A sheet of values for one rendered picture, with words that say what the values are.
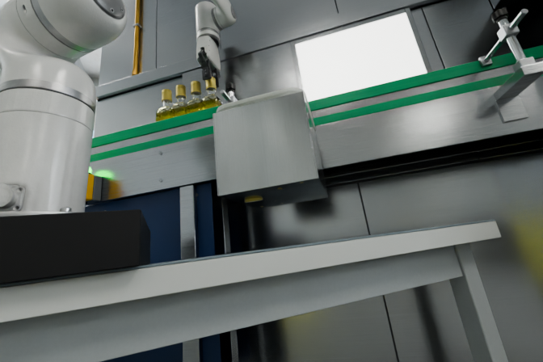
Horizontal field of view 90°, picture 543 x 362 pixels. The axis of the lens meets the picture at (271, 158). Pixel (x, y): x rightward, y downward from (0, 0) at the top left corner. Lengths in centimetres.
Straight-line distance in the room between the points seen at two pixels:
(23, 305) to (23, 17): 43
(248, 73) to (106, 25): 65
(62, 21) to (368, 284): 65
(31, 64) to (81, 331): 36
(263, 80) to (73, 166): 76
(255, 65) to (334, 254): 85
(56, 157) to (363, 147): 61
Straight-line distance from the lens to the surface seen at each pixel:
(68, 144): 48
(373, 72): 104
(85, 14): 56
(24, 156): 46
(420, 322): 94
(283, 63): 109
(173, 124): 82
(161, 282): 37
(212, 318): 42
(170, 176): 75
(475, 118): 80
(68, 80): 52
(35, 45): 63
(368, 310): 92
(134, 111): 136
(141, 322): 42
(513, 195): 101
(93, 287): 37
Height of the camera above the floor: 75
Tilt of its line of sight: 18 degrees up
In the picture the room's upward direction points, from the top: 7 degrees counter-clockwise
